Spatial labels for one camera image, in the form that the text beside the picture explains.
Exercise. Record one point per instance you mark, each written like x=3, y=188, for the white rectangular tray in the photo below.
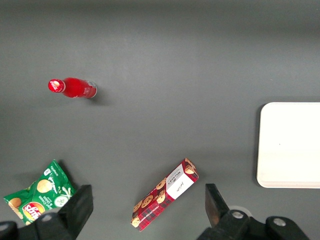
x=290, y=145

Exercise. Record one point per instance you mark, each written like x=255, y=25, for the red soda bottle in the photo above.
x=75, y=87

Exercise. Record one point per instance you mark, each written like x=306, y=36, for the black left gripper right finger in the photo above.
x=220, y=215

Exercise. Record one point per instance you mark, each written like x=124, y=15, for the green chips bag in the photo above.
x=42, y=192

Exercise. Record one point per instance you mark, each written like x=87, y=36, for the red tartan cookie box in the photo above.
x=165, y=195

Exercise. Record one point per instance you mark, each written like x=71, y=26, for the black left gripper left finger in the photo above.
x=75, y=210

